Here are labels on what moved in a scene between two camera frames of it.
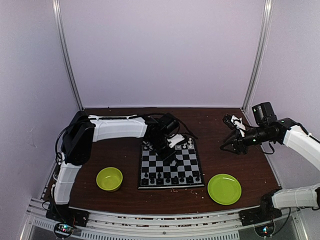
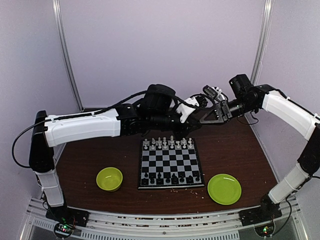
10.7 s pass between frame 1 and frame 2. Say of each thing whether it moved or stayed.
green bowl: stayed
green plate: stayed
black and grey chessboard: stayed
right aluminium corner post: stayed
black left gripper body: moved
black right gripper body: moved
